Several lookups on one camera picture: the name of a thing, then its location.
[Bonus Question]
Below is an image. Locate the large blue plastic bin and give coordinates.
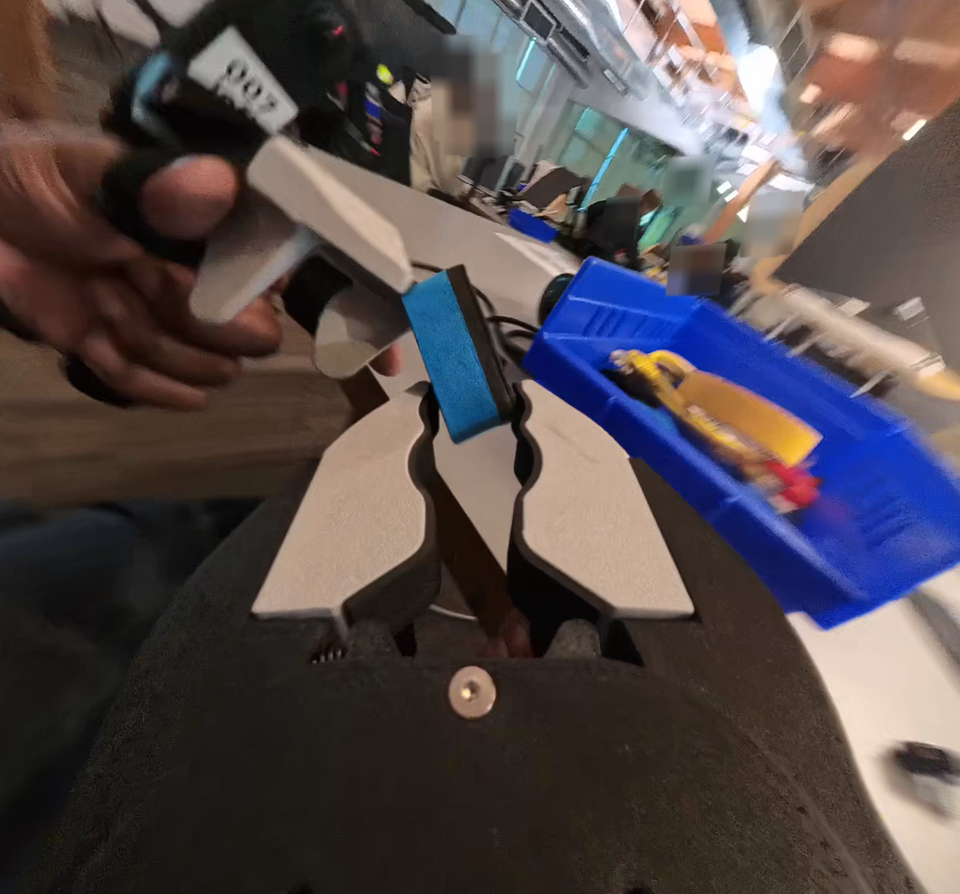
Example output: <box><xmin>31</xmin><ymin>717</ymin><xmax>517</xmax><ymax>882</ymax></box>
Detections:
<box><xmin>522</xmin><ymin>256</ymin><xmax>960</xmax><ymax>631</ymax></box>

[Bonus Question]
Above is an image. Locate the black board with wooden rim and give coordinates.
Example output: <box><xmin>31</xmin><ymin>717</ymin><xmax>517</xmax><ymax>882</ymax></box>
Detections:
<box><xmin>772</xmin><ymin>99</ymin><xmax>960</xmax><ymax>325</ymax></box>

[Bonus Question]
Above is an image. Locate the blue eraser with black felt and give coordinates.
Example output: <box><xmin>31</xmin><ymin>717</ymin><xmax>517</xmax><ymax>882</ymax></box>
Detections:
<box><xmin>401</xmin><ymin>264</ymin><xmax>520</xmax><ymax>447</ymax></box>

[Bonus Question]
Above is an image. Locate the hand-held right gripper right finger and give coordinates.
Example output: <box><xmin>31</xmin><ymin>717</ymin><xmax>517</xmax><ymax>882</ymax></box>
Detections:
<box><xmin>507</xmin><ymin>379</ymin><xmax>696</xmax><ymax>623</ymax></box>

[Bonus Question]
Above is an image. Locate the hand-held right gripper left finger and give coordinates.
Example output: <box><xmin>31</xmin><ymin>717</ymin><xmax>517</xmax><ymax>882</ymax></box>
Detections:
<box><xmin>249</xmin><ymin>381</ymin><xmax>444</xmax><ymax>623</ymax></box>

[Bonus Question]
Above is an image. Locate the yellow tape roll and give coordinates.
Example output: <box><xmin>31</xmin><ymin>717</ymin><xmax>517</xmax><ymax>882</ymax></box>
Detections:
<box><xmin>678</xmin><ymin>369</ymin><xmax>824</xmax><ymax>468</ymax></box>

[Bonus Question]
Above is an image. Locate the black round puck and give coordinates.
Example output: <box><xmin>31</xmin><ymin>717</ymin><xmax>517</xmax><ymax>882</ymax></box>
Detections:
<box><xmin>536</xmin><ymin>273</ymin><xmax>577</xmax><ymax>325</ymax></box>

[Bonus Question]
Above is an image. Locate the red double-peg block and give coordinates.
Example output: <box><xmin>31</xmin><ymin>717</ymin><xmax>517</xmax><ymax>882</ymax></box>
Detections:
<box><xmin>757</xmin><ymin>459</ymin><xmax>822</xmax><ymax>516</ymax></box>

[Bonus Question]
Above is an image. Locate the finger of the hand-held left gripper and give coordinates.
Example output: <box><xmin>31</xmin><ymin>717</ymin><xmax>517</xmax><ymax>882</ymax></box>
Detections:
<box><xmin>309</xmin><ymin>285</ymin><xmax>412</xmax><ymax>381</ymax></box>
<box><xmin>187</xmin><ymin>133</ymin><xmax>420</xmax><ymax>327</ymax></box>

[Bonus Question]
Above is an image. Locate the yellow network cable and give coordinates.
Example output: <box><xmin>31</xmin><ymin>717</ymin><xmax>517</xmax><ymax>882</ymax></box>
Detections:
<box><xmin>609</xmin><ymin>348</ymin><xmax>751</xmax><ymax>460</ymax></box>

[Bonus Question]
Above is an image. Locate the person's left hand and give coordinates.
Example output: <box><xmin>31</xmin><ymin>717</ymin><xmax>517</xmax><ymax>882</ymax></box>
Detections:
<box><xmin>0</xmin><ymin>114</ymin><xmax>286</xmax><ymax>411</ymax></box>

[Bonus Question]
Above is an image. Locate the small black metal part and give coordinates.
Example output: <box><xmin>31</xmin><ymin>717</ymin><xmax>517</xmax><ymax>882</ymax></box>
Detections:
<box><xmin>892</xmin><ymin>740</ymin><xmax>960</xmax><ymax>798</ymax></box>

